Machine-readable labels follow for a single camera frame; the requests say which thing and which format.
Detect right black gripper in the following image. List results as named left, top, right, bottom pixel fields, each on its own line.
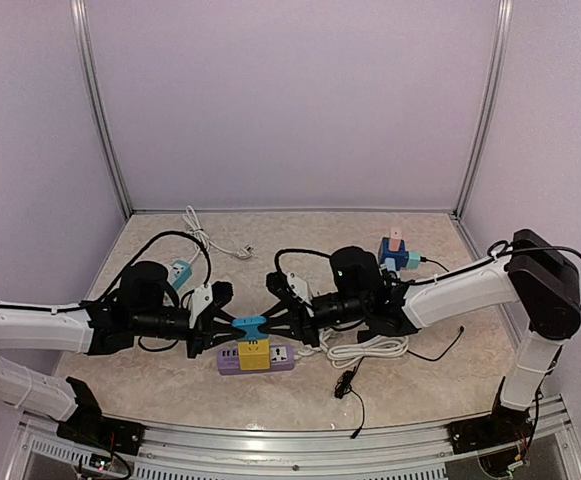
left=257, top=291, right=368, bottom=348

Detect purple power strip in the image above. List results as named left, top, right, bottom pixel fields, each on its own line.
left=217, top=344, right=295, bottom=376

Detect yellow cube socket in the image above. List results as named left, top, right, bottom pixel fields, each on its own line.
left=237, top=339, right=271, bottom=372

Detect teal power strip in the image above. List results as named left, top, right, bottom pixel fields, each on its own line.
left=167, top=260, right=192, bottom=291

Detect black power adapter with cable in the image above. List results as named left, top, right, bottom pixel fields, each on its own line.
left=333, top=364, right=366, bottom=440

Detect light blue plug adapter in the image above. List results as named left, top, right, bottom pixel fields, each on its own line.
left=384, top=258, right=399, bottom=275

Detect dark blue cube socket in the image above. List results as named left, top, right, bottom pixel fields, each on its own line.
left=378, top=237, right=408, bottom=271

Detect pink plug adapter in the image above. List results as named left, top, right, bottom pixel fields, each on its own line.
left=388, top=227, right=403, bottom=252

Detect teal plug adapter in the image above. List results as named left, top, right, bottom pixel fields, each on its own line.
left=405, top=251, right=422, bottom=270

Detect thin black charging cable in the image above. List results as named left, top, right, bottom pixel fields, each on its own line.
left=409, top=257, right=466, bottom=362

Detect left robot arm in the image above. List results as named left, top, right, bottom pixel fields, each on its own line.
left=0, top=256, right=243, bottom=447

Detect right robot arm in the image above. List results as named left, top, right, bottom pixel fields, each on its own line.
left=261, top=229, right=581, bottom=454

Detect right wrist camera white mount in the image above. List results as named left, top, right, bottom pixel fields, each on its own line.
left=266, top=271, right=313, bottom=306

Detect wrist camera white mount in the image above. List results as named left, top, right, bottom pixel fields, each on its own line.
left=189, top=281, right=234, bottom=326
left=266, top=271, right=313, bottom=306

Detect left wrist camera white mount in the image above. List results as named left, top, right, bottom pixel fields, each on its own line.
left=189, top=281, right=234, bottom=326

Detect white coiled power cords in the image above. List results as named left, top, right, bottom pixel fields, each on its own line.
left=182, top=204, right=411, bottom=372

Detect aluminium front rail frame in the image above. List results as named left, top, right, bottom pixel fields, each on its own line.
left=17, top=394, right=581, bottom=480

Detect right aluminium corner post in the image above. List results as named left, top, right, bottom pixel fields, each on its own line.
left=453, top=0, right=514, bottom=222

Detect aluminium corner post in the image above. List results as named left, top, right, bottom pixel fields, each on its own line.
left=70, top=0, right=134, bottom=221
left=453, top=0, right=514, bottom=222

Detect left aluminium corner post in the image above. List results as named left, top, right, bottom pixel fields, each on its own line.
left=70, top=0, right=134, bottom=221

